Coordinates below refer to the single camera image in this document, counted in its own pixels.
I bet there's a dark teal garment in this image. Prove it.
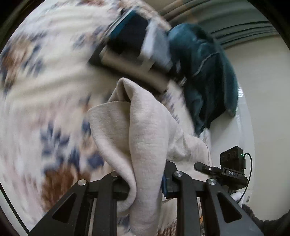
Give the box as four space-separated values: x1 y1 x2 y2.
168 23 238 135

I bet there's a beige fleece garment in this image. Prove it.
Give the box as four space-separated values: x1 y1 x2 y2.
88 78 212 235

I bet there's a black cable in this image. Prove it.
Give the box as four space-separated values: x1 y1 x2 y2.
236 152 253 204

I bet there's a folded dark clothes stack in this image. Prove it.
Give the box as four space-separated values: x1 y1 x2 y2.
88 7 177 93

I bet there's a floral fleece blanket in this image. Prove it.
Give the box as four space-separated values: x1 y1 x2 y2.
0 0 205 236

